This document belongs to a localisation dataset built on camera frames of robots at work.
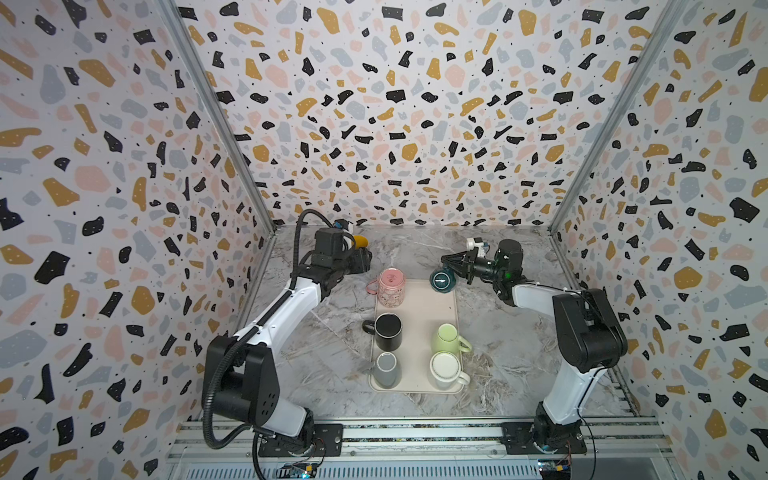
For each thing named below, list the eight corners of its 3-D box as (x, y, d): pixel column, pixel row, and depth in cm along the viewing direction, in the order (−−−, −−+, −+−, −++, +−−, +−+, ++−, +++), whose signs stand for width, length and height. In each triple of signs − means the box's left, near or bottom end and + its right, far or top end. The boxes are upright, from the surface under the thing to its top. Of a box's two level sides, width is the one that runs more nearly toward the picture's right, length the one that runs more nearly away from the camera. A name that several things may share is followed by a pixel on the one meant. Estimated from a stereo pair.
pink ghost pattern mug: (367, 308, 100) (364, 287, 90) (369, 288, 105) (366, 267, 95) (404, 308, 100) (405, 287, 91) (404, 289, 105) (405, 267, 95)
